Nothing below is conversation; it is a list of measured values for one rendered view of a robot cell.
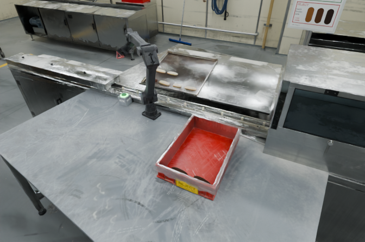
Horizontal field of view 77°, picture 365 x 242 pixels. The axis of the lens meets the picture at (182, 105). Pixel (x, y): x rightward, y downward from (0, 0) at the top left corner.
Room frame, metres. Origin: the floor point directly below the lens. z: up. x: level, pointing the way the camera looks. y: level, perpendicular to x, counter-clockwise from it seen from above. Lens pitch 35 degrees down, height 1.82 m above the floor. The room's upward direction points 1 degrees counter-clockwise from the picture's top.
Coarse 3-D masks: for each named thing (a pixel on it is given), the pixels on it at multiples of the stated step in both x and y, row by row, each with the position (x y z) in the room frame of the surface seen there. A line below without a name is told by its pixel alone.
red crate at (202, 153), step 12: (192, 132) 1.11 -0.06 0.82; (204, 132) 1.11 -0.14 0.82; (192, 144) 1.01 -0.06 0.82; (204, 144) 1.00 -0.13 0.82; (216, 144) 1.00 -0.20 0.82; (228, 144) 1.00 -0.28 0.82; (180, 156) 0.91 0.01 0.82; (192, 156) 0.91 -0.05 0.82; (204, 156) 0.91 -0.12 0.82; (216, 156) 0.91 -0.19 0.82; (180, 168) 0.82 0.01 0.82; (192, 168) 0.82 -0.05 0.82; (204, 168) 0.82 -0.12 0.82; (216, 168) 0.82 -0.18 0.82; (168, 180) 0.74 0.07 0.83; (204, 192) 0.65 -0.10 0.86
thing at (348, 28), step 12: (348, 24) 2.96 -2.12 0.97; (360, 24) 2.97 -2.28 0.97; (312, 36) 2.60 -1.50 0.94; (324, 36) 2.60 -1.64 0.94; (336, 36) 2.59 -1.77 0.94; (348, 36) 2.59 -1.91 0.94; (360, 36) 2.37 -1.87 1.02; (336, 48) 2.42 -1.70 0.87; (348, 48) 2.39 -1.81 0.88; (360, 48) 2.33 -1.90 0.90
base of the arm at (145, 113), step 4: (148, 108) 1.29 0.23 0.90; (152, 108) 1.29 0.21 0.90; (156, 108) 1.33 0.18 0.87; (144, 112) 1.32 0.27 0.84; (148, 112) 1.28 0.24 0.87; (152, 112) 1.28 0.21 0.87; (156, 112) 1.30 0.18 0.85; (160, 112) 1.32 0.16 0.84; (148, 116) 1.28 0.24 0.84; (152, 116) 1.28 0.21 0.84; (156, 116) 1.28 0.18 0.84
